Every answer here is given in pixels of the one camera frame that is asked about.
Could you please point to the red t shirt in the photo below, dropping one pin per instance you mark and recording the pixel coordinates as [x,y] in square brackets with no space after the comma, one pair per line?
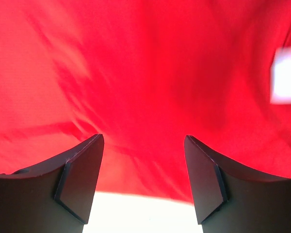
[144,74]

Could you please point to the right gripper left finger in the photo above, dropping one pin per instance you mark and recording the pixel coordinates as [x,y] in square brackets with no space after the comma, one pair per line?
[55,195]

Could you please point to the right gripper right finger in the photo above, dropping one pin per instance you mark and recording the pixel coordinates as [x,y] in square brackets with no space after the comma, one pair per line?
[230,197]

